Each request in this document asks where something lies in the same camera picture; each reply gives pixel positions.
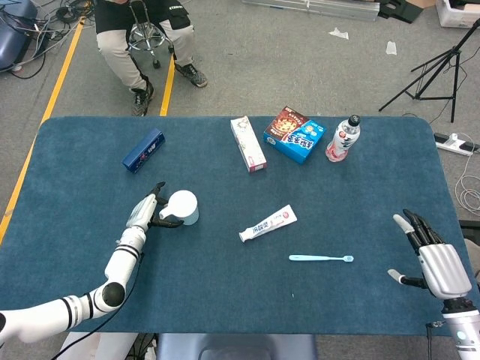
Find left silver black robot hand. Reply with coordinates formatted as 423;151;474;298
125;181;185;230

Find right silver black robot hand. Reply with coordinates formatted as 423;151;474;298
387;208;473;300

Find white plastic mug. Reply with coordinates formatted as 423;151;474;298
158;190;200;227

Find light blue toothbrush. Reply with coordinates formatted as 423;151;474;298
288;254;355;263

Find white toothpaste tube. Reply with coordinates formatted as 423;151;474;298
238;204;299;244

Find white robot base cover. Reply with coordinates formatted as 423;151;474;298
55;331;140;360

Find dark blue toothpaste box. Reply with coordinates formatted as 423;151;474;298
121;127;167;176

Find white pink toothpaste box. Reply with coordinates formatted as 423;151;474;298
229;115;268;174

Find blue table mat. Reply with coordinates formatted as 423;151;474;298
0;115;480;337

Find white power strip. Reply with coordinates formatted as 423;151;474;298
433;132;480;157

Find pink drink bottle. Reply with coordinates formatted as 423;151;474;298
325;114;362;163

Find seated person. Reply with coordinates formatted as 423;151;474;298
93;0;209;117

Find blue snack box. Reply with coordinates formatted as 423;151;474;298
262;106;327;165

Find metal stool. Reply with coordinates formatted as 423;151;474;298
127;0;176;70

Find dark blue machine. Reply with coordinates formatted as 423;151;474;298
0;0;38;72

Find black tripod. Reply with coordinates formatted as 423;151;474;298
378;16;480;124

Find white plastic crate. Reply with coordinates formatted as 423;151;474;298
434;0;480;29

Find aluminium rails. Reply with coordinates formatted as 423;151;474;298
241;0;380;22

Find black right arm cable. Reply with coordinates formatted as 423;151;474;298
425;321;446;360

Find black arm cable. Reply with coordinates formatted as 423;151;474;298
50;250;147;360
425;321;446;360

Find white floor cable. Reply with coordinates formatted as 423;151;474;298
454;142;480;213

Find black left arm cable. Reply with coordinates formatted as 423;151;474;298
50;250;147;360

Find black cable bundle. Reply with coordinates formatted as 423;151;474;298
55;0;95;26

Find black plastic frame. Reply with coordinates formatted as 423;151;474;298
377;0;425;24

